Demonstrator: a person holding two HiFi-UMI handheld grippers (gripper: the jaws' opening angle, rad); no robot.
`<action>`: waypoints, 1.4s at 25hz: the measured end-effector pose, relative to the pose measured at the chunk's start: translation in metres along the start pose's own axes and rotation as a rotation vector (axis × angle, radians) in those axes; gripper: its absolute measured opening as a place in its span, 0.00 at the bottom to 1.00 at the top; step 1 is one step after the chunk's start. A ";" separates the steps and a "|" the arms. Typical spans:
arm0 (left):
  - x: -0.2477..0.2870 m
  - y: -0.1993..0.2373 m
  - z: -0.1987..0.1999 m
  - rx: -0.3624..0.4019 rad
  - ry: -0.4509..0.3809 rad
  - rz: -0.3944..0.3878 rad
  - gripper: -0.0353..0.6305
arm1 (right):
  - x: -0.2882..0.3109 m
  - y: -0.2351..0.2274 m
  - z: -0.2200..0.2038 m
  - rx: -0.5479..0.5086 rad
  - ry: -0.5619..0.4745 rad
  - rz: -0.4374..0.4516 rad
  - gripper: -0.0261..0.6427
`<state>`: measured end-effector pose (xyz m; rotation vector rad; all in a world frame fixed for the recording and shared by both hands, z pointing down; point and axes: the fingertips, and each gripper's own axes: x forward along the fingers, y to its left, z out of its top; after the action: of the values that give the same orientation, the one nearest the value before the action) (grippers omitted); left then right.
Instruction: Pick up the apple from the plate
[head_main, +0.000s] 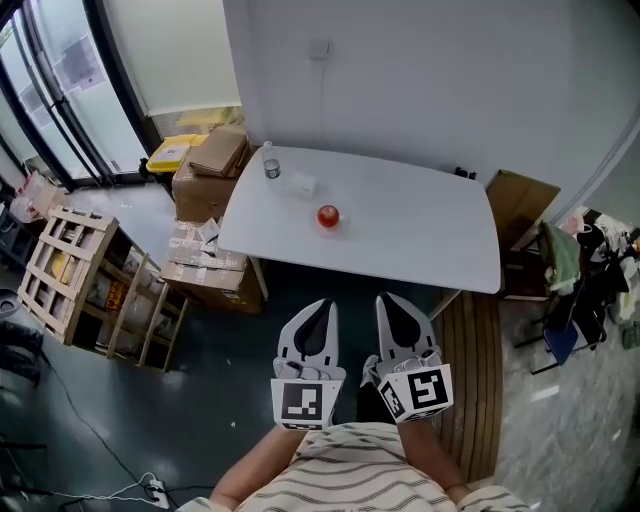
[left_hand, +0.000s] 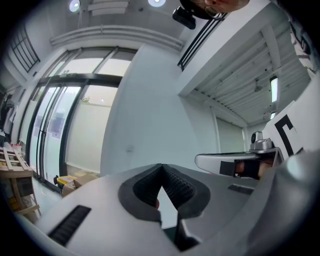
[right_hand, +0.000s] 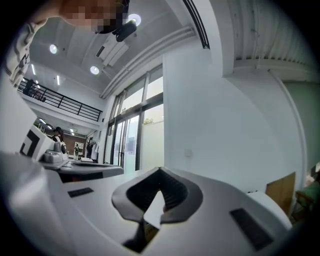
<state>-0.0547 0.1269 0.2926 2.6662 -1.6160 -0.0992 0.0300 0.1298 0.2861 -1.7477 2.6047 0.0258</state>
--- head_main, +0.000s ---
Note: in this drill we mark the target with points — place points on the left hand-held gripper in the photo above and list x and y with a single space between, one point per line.
302 400

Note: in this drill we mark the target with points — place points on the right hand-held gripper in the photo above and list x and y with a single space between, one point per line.
422 390

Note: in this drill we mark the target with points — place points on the red apple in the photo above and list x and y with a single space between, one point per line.
328 216

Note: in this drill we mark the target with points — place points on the person's right forearm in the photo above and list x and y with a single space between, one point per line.
430 455

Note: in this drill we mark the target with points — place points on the person's left forearm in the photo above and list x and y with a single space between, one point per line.
250 470

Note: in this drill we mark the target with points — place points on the white shoe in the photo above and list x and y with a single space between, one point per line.
369 370

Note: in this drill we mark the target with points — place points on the wooden table leg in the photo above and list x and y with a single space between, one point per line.
445 302
259 280

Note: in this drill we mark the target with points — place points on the black trouser leg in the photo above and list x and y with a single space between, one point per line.
372 405

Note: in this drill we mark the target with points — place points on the wooden slatted bench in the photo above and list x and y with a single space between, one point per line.
472 380

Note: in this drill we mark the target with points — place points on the taped cardboard box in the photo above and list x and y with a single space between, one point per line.
210 270

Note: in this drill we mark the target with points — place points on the striped shirt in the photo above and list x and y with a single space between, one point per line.
350 475

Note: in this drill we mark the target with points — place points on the blue folding chair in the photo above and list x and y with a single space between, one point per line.
565 335

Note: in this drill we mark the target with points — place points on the small black object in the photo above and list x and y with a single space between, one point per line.
465 173

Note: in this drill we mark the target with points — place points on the folded cardboard sheet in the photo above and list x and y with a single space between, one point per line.
522 205

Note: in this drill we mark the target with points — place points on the green cloth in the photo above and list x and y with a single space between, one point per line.
562 255

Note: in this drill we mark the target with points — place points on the large brown cardboard box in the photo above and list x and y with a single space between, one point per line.
202 197

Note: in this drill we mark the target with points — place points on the clear water bottle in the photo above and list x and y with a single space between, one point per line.
271 165

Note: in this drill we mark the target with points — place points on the flat cardboard box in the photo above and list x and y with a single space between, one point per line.
220 152

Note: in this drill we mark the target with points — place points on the white power strip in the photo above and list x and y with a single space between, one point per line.
157 492

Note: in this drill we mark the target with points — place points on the pile of bags and clothes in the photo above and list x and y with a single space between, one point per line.
610 250

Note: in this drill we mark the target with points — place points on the yellow bin lid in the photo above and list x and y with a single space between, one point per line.
170 152

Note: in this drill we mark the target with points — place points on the yellow plastic bag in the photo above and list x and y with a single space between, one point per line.
210 119

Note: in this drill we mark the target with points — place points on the wooden crate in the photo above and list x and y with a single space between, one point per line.
75 260

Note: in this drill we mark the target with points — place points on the pink plastic bag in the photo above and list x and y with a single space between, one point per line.
30 200

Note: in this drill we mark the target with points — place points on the glass sliding door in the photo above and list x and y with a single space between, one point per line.
65 90

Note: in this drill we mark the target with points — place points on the white wall socket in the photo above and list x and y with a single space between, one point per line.
319 49

